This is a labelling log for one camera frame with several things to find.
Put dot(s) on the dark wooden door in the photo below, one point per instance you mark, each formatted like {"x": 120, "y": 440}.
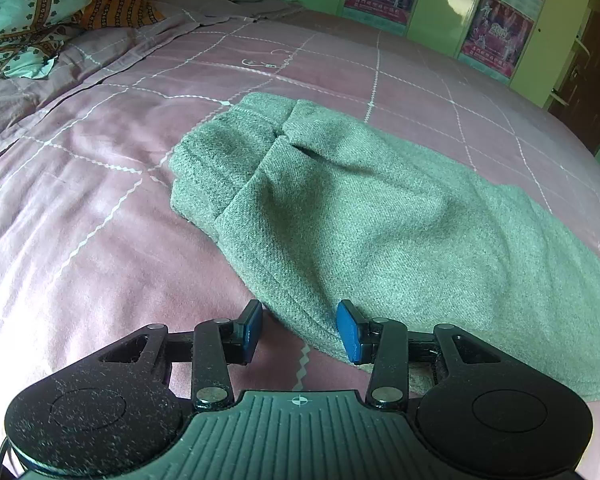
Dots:
{"x": 587, "y": 70}

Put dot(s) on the pale corner shelf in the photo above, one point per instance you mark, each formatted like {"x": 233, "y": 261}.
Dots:
{"x": 582, "y": 45}

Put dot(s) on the grey-green fleece pants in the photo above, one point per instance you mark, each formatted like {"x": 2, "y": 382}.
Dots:
{"x": 380, "y": 220}

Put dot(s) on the patterned teal orange pillow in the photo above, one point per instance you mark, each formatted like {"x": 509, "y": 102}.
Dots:
{"x": 20, "y": 15}

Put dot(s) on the pale green wardrobe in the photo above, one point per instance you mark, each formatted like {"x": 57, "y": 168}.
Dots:
{"x": 440, "y": 0}

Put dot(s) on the pink checked bedsheet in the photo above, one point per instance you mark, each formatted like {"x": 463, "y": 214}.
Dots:
{"x": 80, "y": 220}

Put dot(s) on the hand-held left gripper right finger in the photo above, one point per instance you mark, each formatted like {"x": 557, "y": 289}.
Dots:
{"x": 347, "y": 334}

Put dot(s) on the mauve pillow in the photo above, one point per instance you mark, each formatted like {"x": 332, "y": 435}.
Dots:
{"x": 70, "y": 65}

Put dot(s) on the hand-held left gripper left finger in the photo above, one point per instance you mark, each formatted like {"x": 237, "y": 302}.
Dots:
{"x": 253, "y": 332}

